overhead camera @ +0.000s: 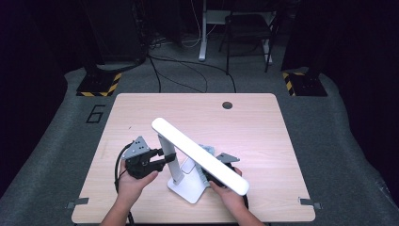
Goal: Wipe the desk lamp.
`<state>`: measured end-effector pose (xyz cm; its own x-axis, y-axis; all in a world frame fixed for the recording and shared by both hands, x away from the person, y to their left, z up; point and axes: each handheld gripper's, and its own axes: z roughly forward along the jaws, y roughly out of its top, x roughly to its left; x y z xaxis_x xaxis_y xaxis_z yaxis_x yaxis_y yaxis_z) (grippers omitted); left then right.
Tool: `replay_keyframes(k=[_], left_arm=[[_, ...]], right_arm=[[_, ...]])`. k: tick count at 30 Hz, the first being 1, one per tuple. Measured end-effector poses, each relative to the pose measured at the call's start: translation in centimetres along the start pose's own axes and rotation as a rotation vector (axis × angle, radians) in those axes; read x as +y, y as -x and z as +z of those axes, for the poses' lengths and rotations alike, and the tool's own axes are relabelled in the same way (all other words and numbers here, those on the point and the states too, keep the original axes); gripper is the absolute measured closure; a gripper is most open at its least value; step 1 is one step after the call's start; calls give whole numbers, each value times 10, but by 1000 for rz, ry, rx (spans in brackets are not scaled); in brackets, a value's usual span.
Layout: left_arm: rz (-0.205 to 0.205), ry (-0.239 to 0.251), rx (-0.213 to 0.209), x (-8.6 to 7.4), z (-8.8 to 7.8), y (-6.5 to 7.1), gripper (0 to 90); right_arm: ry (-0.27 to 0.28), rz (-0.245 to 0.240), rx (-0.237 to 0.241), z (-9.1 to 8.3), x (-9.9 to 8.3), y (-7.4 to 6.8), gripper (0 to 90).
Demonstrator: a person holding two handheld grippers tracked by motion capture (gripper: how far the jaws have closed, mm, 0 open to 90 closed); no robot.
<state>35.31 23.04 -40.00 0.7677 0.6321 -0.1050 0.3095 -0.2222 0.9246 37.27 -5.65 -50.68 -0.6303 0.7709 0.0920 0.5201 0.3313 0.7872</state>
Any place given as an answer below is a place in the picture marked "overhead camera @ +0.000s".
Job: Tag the person's right hand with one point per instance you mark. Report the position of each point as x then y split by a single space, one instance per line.
232 202

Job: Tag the black striped stand base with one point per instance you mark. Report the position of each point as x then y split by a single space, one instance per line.
97 84
309 86

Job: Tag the person's left hand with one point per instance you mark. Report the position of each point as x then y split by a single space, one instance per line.
130 188

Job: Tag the white desk frame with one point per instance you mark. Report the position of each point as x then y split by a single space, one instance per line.
203 37

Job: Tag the black cabinet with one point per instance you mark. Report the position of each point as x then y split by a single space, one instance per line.
119 31

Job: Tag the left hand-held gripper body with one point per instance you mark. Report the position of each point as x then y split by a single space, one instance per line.
136 150

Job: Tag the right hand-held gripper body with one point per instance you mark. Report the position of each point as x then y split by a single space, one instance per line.
227 158

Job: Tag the white desk lamp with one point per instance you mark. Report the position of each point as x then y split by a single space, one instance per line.
200 153

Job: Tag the grey metal table bracket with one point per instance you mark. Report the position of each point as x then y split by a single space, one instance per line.
78 201
309 202

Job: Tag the black chair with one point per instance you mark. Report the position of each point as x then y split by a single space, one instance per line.
247 28

